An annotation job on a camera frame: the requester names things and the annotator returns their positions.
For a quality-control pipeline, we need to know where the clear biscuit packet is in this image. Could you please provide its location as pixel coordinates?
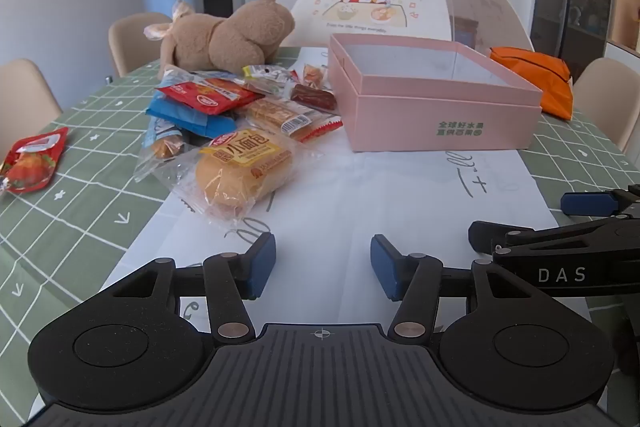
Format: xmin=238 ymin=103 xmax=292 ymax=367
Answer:
xmin=240 ymin=99 xmax=343 ymax=142

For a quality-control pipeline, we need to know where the white table runner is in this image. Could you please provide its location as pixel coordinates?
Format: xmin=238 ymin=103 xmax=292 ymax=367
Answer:
xmin=20 ymin=46 xmax=593 ymax=427

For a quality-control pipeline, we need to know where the beige dining chair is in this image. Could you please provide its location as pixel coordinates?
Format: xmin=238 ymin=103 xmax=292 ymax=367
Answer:
xmin=108 ymin=13 xmax=173 ymax=78
xmin=0 ymin=59 xmax=63 ymax=158
xmin=572 ymin=57 xmax=640 ymax=152

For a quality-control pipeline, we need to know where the yellow label bread packet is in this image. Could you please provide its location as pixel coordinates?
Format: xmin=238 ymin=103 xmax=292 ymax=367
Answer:
xmin=167 ymin=129 xmax=326 ymax=225

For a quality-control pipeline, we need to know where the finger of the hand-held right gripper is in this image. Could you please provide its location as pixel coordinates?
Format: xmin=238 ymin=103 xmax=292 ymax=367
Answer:
xmin=468 ymin=213 xmax=640 ymax=256
xmin=560 ymin=186 xmax=640 ymax=219

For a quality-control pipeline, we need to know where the brown plush rabbit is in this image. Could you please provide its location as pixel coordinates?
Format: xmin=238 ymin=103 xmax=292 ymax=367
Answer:
xmin=144 ymin=0 xmax=296 ymax=72

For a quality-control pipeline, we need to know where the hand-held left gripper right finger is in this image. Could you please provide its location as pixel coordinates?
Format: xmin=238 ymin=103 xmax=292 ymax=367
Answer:
xmin=370 ymin=234 xmax=538 ymax=342

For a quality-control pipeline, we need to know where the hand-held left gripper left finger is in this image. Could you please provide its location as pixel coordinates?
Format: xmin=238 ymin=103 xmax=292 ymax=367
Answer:
xmin=102 ymin=232 xmax=277 ymax=342

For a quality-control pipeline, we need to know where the pink cardboard box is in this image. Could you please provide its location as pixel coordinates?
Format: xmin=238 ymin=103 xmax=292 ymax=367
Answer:
xmin=327 ymin=33 xmax=543 ymax=152

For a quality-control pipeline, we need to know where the red fruit print pouch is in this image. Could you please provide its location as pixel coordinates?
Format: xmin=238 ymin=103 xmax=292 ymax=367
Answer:
xmin=0 ymin=127 xmax=70 ymax=195

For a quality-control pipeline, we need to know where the blue clear pastry packet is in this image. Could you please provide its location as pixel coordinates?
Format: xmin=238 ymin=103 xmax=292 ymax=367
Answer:
xmin=134 ymin=114 xmax=201 ymax=182

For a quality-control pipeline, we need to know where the orange fabric bag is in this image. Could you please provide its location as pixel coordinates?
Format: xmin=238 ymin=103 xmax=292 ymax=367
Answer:
xmin=489 ymin=47 xmax=575 ymax=122

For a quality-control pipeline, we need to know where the dark red snack packet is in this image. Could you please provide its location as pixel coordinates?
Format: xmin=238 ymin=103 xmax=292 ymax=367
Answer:
xmin=290 ymin=83 xmax=337 ymax=110

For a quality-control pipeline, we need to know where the blue snack packet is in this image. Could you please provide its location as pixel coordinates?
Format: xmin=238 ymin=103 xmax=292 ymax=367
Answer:
xmin=146 ymin=97 xmax=238 ymax=138

